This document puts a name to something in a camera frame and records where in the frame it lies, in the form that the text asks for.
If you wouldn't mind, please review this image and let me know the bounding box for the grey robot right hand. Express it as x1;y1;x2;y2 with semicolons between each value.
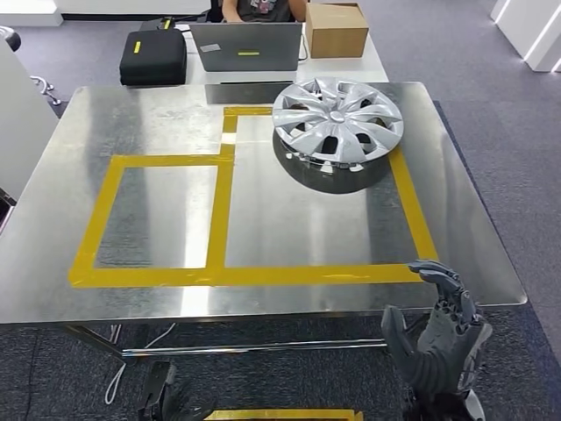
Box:
380;260;494;403

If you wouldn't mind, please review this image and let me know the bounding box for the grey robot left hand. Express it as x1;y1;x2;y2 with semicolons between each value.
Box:
168;383;216;421

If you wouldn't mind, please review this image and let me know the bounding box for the silver wheel cover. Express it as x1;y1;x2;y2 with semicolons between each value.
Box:
271;76;404;166

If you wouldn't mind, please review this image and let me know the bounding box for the stainless steel workbench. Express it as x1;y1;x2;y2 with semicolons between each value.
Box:
0;81;528;364

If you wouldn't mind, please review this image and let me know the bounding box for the yellow floor tape square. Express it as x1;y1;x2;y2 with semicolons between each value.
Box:
203;409;364;421

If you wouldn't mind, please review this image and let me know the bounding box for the white display plinth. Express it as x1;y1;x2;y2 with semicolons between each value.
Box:
489;0;561;74

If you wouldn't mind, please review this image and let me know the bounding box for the white desk with steel legs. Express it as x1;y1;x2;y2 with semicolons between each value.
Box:
0;37;60;233

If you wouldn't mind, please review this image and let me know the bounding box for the black zipped case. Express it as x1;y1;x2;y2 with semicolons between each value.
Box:
119;29;189;88

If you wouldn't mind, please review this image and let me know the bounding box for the brown cardboard box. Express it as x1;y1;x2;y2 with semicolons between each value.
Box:
305;2;370;60

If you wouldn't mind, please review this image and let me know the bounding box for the grey laptop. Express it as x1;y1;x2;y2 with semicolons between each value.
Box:
189;22;304;74

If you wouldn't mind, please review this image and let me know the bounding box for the small black pouch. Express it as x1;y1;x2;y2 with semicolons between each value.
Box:
139;17;190;33

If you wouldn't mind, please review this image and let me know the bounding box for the person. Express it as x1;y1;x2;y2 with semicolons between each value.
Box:
221;0;308;25

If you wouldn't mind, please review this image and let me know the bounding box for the black office chair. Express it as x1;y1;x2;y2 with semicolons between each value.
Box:
0;25;62;108

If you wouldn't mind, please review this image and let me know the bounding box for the long white plinth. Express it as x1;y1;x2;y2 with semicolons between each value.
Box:
0;0;213;28

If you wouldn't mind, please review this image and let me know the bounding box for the white power cable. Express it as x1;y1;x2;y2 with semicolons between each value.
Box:
104;323;177;407

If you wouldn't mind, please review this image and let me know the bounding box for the yellow tape frame on workbench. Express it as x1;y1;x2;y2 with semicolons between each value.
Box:
67;105;440;289

